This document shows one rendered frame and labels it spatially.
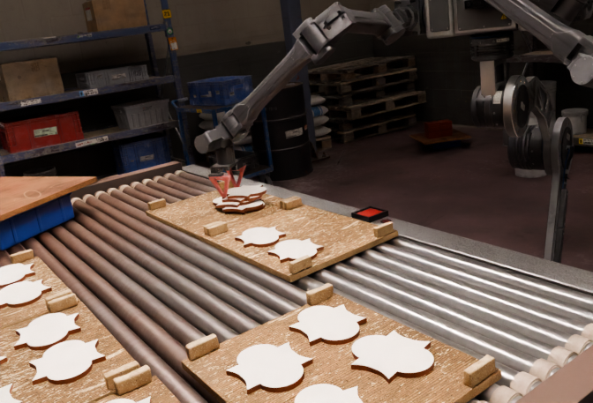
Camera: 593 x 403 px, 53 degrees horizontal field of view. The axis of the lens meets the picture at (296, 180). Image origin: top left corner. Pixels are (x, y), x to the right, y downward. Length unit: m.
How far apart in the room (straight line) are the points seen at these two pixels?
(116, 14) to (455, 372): 5.42
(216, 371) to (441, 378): 0.37
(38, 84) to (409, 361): 5.25
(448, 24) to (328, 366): 1.32
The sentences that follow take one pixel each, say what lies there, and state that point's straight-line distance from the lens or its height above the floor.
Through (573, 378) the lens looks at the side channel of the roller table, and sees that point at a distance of 0.98.
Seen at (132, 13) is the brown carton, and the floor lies 1.73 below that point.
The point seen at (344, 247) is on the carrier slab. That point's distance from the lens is 1.49.
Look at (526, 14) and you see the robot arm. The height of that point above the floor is 1.44.
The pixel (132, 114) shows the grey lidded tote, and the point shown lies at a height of 0.79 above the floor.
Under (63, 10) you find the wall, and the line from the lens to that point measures 6.63.
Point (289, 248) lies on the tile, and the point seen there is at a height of 0.95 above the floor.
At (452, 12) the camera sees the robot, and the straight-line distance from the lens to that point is 2.05.
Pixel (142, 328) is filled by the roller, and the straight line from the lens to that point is 1.31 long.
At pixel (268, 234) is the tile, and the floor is 0.95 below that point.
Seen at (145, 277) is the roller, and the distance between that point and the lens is 1.55.
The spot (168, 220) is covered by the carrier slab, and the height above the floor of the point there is 0.94.
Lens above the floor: 1.49
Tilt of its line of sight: 15 degrees down
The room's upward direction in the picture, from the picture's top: 7 degrees counter-clockwise
